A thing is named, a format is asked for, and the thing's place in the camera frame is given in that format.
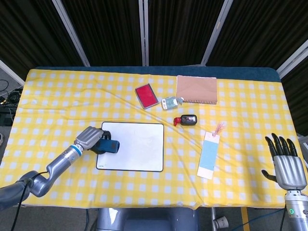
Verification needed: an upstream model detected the dark blue table cover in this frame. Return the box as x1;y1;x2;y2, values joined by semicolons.
31;65;282;84

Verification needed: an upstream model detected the green white correction tape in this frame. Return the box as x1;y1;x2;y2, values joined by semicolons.
161;96;185;111

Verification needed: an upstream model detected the black floor cable bundle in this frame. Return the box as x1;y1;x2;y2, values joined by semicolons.
0;79;24;108

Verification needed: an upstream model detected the blue whiteboard eraser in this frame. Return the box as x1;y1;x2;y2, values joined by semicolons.
97;139;120;154

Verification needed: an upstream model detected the yellow white checkered tablecloth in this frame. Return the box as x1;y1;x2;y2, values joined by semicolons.
0;69;308;209

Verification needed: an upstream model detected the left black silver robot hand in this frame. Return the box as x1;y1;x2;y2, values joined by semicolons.
75;126;114;155

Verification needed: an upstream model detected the blue white tasselled bookmark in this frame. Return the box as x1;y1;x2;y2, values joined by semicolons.
196;122;227;180

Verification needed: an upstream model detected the blue floor cable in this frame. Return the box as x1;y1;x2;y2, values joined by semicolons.
242;208;286;231

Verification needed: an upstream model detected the brown spiral notebook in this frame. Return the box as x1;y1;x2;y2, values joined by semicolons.
176;75;218;106

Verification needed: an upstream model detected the white table leg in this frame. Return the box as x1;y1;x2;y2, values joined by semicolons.
211;207;217;231

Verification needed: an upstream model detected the small black-framed whiteboard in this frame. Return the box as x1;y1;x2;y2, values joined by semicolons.
96;121;165;173

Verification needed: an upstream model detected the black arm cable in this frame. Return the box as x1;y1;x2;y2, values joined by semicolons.
15;171;49;231

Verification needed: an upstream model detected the red ink pad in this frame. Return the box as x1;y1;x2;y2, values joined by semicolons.
134;83;158;110

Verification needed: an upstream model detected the grey robot torso base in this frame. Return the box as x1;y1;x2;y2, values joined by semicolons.
96;207;200;231

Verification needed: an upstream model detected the white partition post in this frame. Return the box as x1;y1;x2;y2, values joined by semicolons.
51;0;91;67
138;0;149;67
0;59;26;86
200;0;234;66
276;39;308;73

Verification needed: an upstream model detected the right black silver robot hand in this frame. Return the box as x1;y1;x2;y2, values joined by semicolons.
261;133;308;191

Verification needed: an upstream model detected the black ink bottle red cap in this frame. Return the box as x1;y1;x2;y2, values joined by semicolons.
173;114;198;127

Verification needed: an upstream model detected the black pleated partition panel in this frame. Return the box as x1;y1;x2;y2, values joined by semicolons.
147;0;228;67
0;0;85;80
206;0;308;69
60;0;145;67
280;51;308;135

